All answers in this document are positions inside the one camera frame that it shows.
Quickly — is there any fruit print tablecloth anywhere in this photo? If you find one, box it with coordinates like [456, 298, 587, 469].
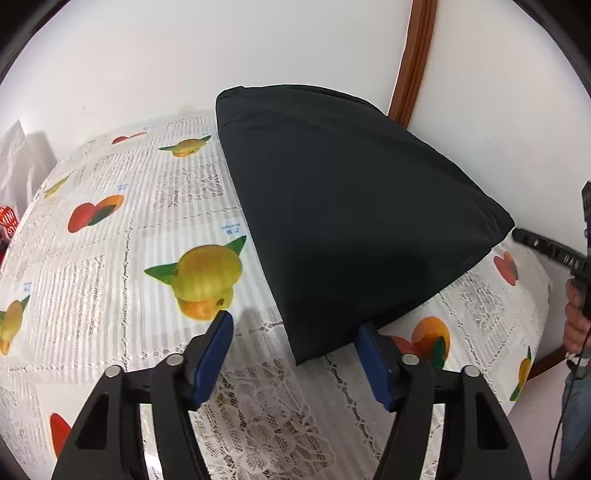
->
[0, 108, 553, 480]

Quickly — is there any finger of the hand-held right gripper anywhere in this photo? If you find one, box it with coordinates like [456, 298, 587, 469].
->
[512, 227, 587, 274]

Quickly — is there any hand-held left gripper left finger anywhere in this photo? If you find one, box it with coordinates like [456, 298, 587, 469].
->
[51, 310, 235, 480]

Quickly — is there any white plastic bag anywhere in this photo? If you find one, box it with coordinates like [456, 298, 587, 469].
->
[0, 119, 58, 217]

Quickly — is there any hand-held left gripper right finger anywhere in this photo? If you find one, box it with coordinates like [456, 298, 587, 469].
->
[355, 322, 533, 480]

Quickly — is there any red box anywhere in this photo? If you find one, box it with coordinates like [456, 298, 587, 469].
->
[0, 205, 20, 268]

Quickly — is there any person's leg in jeans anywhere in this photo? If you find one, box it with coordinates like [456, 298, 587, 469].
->
[556, 362, 591, 480]

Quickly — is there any brown wooden door trim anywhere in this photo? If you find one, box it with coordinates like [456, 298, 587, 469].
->
[387, 0, 438, 129]

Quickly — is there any person's right hand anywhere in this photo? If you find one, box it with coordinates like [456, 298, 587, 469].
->
[562, 276, 591, 357]

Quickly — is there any black cable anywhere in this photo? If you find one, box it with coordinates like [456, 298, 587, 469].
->
[547, 353, 591, 480]

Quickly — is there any black blue white jacket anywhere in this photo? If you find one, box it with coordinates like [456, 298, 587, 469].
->
[215, 84, 515, 366]

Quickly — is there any brown wooden baseboard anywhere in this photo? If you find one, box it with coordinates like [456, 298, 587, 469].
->
[526, 348, 571, 381]

